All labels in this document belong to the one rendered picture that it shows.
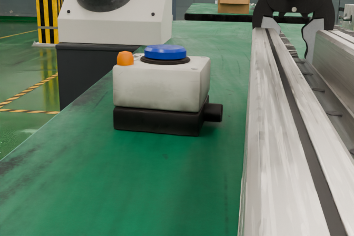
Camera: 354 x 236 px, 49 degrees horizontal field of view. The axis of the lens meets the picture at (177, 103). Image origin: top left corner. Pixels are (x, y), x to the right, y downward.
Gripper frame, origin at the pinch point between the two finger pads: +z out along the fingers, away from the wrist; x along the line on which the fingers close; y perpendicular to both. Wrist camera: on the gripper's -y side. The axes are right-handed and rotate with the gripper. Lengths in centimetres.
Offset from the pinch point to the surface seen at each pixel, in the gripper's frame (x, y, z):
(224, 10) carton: 23, 205, 0
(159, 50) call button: 13.2, -19.7, -5.7
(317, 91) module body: 0.2, -25.4, -4.2
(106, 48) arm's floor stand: 38.1, 32.3, 2.3
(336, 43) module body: -2.3, -17.4, -6.8
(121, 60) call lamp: 16.2, -21.6, -5.0
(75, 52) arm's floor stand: 46, 32, 3
